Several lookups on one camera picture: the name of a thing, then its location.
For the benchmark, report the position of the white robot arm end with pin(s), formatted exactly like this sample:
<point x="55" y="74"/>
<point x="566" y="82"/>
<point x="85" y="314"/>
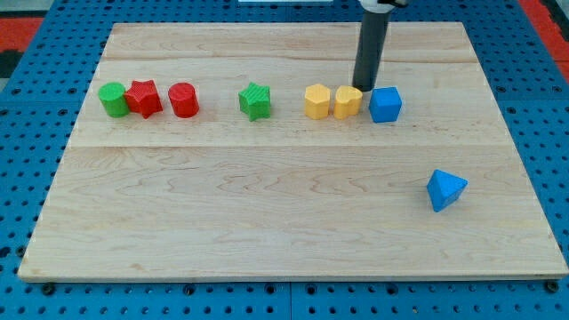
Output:
<point x="383" y="6"/>

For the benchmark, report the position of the blue cube block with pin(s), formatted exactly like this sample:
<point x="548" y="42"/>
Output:
<point x="385" y="105"/>

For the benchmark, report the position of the light wooden board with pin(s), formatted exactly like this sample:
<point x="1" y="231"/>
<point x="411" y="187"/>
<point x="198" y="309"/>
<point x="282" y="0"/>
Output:
<point x="218" y="198"/>

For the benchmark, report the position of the green star block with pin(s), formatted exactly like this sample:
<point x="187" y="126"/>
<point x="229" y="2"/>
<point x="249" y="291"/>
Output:
<point x="255" y="101"/>

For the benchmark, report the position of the yellow hexagon block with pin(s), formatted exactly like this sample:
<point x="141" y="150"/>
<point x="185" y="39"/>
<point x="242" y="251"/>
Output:
<point x="317" y="101"/>

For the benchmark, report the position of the yellow heart block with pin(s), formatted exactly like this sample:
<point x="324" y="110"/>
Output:
<point x="347" y="102"/>

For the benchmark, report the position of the red cylinder block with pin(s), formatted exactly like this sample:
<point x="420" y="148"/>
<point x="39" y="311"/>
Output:
<point x="183" y="100"/>

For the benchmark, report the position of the red star block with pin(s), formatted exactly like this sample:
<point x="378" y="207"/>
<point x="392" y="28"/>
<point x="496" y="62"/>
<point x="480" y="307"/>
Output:
<point x="143" y="98"/>

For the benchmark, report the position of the blue triangular prism block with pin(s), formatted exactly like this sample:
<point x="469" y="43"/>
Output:
<point x="444" y="188"/>

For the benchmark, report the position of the green cylinder block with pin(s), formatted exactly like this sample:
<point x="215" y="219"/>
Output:
<point x="111" y="96"/>

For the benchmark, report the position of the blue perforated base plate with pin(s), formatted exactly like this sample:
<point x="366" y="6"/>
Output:
<point x="40" y="103"/>

